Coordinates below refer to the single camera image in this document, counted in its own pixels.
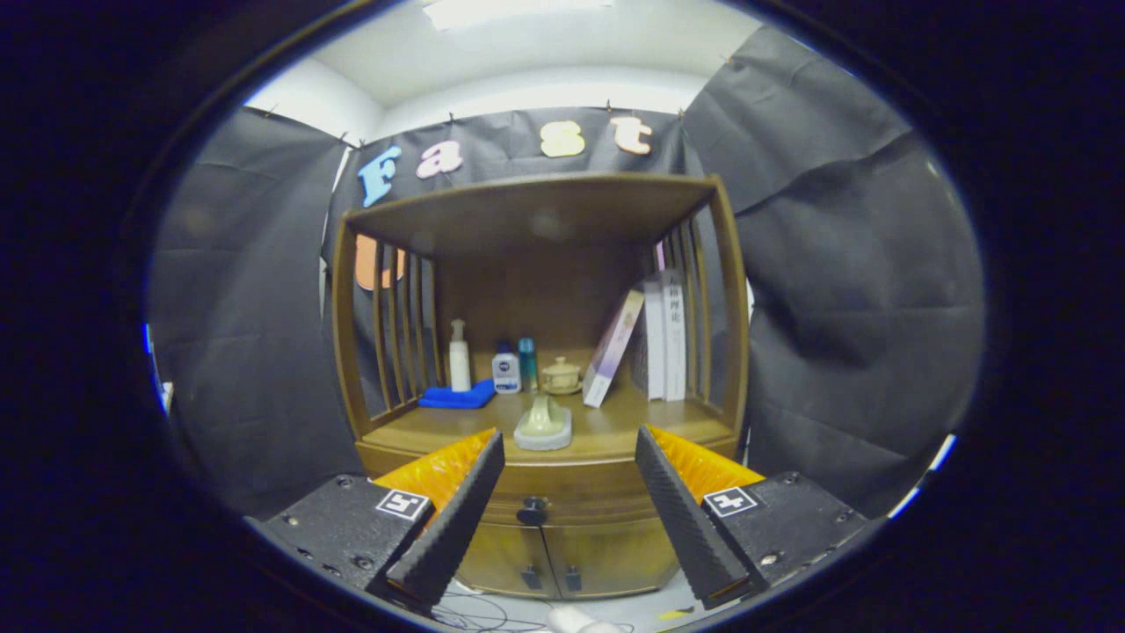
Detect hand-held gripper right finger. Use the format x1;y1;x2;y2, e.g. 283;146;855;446
635;426;871;611

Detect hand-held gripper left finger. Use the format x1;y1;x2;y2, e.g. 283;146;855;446
244;429;506;616

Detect wooden drawer with black knob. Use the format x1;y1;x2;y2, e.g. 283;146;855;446
479;466;660;527

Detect pale green scrubbing brush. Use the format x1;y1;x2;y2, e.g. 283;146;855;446
513;393;573;452

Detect wooden cabinet door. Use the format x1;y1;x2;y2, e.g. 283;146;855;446
541;519;679;599
457;526;550;599

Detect wooden countertop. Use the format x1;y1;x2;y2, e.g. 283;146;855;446
356;382;737;462

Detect wooden cabinet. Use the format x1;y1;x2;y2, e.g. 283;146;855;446
331;173;751;600

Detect blue folded cloth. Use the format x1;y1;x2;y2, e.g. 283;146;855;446
417;380;497;411

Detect white lotion bottle blue cap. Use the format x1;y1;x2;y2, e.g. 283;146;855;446
492;340;522;394

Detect white pump bottle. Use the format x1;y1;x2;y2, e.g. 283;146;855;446
448;318;472;393

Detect beige lidded ceramic cup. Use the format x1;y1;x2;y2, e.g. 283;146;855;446
539;356;583;396

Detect thin white book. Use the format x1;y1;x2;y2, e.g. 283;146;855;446
643;277;667;402

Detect white book with black lettering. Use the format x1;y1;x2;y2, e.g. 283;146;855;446
661;268;687;403

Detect pink and white leaning book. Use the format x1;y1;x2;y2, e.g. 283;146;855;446
582;288;646;409

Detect black backdrop cloth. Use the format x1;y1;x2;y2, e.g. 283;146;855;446
149;26;985;520

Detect ceiling light panel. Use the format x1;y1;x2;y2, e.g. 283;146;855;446
422;0;616;32

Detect black floor cables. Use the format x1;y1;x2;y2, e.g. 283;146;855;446
435;591;563;633

